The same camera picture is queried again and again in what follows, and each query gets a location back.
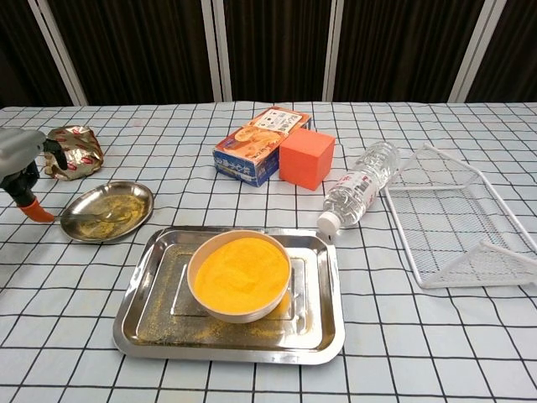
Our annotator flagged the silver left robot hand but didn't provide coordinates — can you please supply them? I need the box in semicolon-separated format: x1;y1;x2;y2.
0;128;69;224

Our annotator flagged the silver metal spoon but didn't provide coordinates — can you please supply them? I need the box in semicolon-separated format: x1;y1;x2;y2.
69;208;127;226

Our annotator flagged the small round steel plate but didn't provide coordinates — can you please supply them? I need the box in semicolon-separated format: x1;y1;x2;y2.
60;181;155;244

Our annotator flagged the rectangular stainless steel tray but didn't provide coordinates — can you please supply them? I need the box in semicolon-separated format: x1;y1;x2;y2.
112;225;346;365

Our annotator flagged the bowl of orange powder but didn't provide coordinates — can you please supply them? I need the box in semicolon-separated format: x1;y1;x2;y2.
186;229;292;324

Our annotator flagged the gold foil snack bag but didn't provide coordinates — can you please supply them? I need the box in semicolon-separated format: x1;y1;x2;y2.
44;125;105;181

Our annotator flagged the orange blue cracker box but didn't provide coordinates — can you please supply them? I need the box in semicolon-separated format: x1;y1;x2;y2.
211;106;314;188

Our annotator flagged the yellow powder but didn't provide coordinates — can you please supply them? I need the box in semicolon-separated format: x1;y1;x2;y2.
193;237;290;316

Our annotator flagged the dark folding partition screen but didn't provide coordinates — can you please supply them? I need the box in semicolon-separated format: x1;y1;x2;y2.
0;0;537;108

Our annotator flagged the orange cube block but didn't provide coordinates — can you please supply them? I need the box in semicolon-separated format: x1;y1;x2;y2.
279;128;336;193

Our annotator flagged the clear plastic water bottle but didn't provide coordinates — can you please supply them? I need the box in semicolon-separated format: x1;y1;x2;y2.
316;141;402;241

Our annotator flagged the white black checkered tablecloth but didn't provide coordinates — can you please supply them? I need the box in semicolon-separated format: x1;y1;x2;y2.
0;100;537;403

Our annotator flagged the white wire mesh basket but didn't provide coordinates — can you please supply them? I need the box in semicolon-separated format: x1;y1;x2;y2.
379;142;537;290

